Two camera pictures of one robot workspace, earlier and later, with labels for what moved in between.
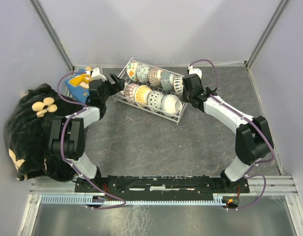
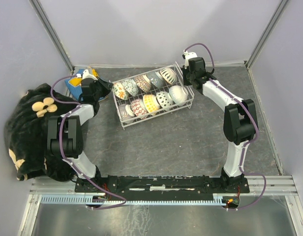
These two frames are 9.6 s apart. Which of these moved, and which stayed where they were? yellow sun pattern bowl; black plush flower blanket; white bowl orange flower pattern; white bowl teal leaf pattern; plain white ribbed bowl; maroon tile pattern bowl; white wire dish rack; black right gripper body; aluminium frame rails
Moved: white bowl orange flower pattern; black right gripper body; yellow sun pattern bowl; maroon tile pattern bowl; white wire dish rack; plain white ribbed bowl; white bowl teal leaf pattern
Stayed: aluminium frame rails; black plush flower blanket
